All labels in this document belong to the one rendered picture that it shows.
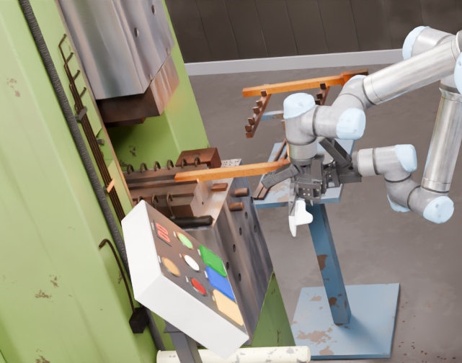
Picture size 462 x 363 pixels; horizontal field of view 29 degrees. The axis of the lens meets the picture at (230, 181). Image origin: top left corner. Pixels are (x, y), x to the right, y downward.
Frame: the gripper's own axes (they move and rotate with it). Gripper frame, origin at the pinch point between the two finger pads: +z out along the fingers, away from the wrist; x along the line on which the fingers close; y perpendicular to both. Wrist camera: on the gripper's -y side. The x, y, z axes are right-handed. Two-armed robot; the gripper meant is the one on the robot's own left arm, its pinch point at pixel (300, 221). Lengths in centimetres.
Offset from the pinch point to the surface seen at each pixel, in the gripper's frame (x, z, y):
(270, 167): 22.2, -2.3, -15.6
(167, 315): -51, -6, -14
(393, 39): 302, 69, -43
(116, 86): 0, -36, -47
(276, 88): 79, 0, -33
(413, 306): 87, 92, 11
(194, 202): 12.2, 5.8, -36.2
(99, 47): -1, -47, -50
